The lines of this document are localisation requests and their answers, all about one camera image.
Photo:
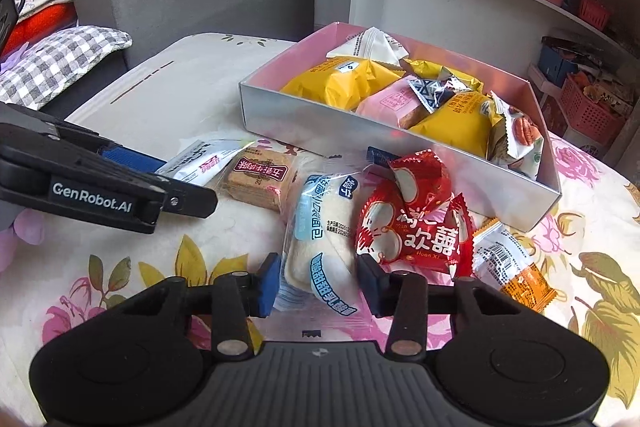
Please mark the yellow cake packet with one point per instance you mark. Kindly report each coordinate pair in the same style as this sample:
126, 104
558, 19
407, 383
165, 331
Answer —
460, 122
335, 82

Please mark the pink snack packet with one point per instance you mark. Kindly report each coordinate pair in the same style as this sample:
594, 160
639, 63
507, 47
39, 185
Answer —
385, 104

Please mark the pink-lined cardboard box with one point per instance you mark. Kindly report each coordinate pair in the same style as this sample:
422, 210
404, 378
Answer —
450, 177

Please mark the grey checked pillow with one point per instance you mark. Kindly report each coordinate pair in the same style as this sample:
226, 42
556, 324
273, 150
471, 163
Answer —
60, 62

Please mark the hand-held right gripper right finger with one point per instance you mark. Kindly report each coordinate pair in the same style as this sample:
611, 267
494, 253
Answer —
369, 287

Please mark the white and orange packet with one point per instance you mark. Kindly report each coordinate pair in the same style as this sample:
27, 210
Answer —
510, 267

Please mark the white packet with red label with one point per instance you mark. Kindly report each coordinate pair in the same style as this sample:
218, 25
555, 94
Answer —
200, 162

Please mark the small red basket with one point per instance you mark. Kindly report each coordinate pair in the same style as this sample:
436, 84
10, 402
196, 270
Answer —
596, 13

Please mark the large pink basket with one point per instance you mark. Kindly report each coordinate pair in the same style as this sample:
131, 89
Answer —
595, 112

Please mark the pecan picture snack packet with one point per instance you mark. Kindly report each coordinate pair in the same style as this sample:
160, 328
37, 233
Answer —
520, 142

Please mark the red cloth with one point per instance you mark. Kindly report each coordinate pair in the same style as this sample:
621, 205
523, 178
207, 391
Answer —
40, 27

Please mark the brown cracker packet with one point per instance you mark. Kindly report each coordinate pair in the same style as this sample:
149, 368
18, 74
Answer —
257, 179

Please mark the clear blue bread packet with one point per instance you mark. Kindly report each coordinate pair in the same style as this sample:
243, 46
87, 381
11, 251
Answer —
320, 232

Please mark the large red printed packet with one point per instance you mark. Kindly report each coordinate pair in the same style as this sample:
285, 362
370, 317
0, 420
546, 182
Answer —
415, 237

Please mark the white triangular text packet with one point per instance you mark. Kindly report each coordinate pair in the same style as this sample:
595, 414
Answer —
370, 43

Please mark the yellow packet with blue picture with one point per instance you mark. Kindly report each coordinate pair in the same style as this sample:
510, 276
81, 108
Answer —
440, 72

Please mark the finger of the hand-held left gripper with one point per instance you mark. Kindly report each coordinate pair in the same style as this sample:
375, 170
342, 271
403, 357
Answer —
130, 159
90, 192

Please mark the blue storage box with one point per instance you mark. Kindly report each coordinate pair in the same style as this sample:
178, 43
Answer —
557, 62

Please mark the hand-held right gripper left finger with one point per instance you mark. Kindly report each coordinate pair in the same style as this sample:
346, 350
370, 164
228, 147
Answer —
265, 287

